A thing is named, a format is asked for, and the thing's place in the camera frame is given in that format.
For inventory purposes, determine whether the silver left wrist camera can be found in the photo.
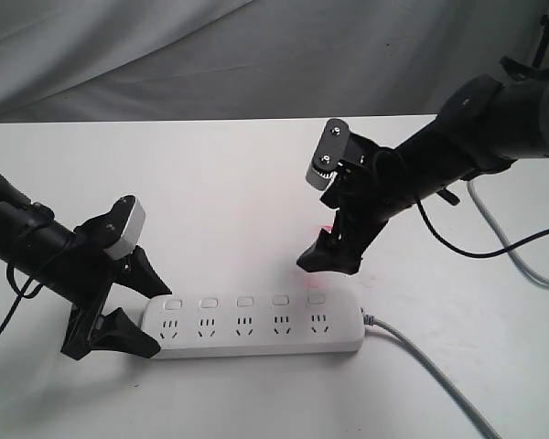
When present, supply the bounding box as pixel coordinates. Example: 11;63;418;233
104;195;146;261

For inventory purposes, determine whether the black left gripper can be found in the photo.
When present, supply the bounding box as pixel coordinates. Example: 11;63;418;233
61;207;172;360

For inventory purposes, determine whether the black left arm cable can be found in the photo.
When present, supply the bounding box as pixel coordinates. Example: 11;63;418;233
0;212;81;356

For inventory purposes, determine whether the grey cable with plug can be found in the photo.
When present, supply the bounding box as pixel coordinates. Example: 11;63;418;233
360;180;549;439

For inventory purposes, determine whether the grey backdrop cloth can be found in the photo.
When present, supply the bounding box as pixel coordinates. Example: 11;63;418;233
0;1;549;123

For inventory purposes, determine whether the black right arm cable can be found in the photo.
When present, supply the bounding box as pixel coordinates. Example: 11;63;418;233
414;196;549;258

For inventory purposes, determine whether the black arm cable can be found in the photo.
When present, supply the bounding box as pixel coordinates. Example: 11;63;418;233
414;196;549;258
0;212;81;356

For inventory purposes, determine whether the white five-outlet power strip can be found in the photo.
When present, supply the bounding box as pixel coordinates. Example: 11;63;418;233
141;290;365;359

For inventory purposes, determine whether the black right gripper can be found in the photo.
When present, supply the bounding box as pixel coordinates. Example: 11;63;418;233
296;133;415;275

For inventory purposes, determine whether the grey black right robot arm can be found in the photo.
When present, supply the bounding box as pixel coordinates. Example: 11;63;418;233
297;58;549;275

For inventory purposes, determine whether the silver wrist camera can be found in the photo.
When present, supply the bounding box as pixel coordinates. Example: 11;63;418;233
104;195;146;261
306;118;350;191

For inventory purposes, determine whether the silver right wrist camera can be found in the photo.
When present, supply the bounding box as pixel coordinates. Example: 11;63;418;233
306;118;350;191

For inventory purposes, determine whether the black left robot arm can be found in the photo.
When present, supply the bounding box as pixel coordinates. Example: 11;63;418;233
0;174;170;360

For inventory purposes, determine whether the black tripod stand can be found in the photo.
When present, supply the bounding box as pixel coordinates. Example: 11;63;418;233
531;11;549;69

